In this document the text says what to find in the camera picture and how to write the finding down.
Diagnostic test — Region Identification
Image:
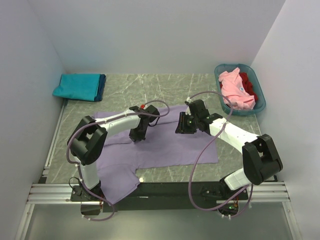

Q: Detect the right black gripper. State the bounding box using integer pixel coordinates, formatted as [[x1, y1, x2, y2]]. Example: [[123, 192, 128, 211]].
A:
[[175, 112, 200, 135]]

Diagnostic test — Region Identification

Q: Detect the purple t shirt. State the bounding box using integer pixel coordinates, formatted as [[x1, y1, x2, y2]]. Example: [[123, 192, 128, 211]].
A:
[[96, 105, 212, 204]]

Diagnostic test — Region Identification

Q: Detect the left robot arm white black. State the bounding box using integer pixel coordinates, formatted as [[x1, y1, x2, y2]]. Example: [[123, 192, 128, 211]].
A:
[[66, 104, 162, 202]]

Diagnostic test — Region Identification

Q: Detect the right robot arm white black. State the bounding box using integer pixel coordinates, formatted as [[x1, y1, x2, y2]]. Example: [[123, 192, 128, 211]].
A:
[[175, 99, 283, 200]]

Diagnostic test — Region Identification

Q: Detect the folded dark blue t shirt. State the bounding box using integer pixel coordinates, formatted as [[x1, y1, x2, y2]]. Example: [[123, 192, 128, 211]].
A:
[[94, 74, 106, 102]]

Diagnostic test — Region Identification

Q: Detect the pink t shirt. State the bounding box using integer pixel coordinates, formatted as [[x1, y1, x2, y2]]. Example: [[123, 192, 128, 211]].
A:
[[218, 67, 256, 111]]

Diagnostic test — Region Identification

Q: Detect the teal plastic basket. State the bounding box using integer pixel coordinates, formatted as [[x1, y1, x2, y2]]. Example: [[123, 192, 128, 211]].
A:
[[214, 63, 266, 116]]

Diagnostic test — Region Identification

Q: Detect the black base beam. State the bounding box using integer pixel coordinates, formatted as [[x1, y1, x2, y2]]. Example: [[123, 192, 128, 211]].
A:
[[69, 181, 248, 213]]

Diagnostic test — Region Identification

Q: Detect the folded teal t shirt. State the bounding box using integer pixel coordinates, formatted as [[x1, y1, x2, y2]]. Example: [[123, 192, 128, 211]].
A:
[[52, 73, 101, 102]]

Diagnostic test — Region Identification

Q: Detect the red t shirt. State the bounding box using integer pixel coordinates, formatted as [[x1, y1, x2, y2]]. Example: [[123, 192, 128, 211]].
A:
[[239, 72, 258, 102]]

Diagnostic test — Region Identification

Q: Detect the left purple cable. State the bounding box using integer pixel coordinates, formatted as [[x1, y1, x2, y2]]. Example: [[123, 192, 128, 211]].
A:
[[65, 99, 171, 222]]

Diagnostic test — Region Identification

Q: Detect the purple cable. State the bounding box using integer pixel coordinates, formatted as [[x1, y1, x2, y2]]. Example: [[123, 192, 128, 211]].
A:
[[187, 90, 253, 218], [65, 99, 171, 222]]

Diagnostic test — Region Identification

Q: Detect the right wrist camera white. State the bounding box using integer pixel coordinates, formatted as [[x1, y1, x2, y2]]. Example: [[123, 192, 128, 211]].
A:
[[184, 97, 192, 106]]

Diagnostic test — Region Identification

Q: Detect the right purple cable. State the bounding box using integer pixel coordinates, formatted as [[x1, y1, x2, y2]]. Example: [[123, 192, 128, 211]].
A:
[[187, 90, 253, 218]]

